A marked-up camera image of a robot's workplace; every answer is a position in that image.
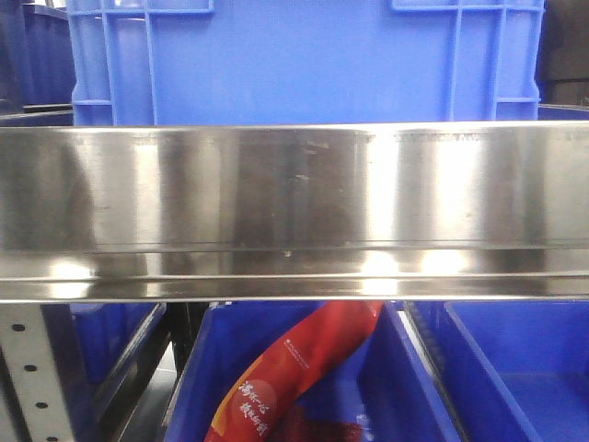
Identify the blue middle bin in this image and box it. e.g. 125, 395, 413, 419
162, 301, 459, 441

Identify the blue bin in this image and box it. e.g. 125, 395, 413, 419
162, 301, 459, 441
68, 303, 166, 417
406, 301, 588, 441

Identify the blue left bin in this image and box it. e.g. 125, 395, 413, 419
68, 303, 166, 417

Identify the blue right bin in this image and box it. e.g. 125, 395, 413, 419
406, 301, 588, 441

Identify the red printed paper bag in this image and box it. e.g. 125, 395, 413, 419
204, 300, 384, 441

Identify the large blue plastic crate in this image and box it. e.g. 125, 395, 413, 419
67, 1, 545, 125

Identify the stainless steel rail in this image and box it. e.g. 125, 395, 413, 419
1, 121, 588, 303

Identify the perforated white metal post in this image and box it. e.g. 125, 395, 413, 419
1, 304, 75, 441

